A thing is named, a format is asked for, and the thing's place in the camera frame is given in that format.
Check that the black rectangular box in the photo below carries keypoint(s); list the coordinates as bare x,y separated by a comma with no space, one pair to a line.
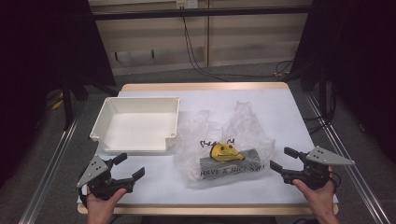
230,169

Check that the white wall outlet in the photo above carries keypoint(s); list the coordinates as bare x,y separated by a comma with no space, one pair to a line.
186,3

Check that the metal floor rail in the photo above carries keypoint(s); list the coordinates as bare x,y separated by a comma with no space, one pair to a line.
49,168
348,146

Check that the wooden table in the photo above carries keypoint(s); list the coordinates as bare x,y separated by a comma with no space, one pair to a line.
202,86

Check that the white plastic bin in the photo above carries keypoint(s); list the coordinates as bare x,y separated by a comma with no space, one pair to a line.
137,126

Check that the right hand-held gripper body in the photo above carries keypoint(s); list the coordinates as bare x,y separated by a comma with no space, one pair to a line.
314,172

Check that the black curtain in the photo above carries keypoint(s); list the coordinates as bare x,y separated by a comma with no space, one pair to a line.
358,62
37,62

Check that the white paper sheet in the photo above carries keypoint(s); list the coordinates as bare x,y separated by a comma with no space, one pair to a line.
218,102

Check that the person's left hand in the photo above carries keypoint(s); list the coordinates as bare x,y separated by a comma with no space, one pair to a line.
101,207

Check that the black horizontal bar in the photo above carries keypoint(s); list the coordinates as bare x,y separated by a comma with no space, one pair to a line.
199,13

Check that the person's right hand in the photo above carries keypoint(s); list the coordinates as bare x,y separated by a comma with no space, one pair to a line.
317,197

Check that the black metal stand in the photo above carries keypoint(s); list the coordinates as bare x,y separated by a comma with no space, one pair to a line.
67,105

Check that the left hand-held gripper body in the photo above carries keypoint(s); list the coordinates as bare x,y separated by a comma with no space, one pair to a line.
99,182

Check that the clear printed plastic bag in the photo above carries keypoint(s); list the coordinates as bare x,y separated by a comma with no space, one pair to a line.
224,149

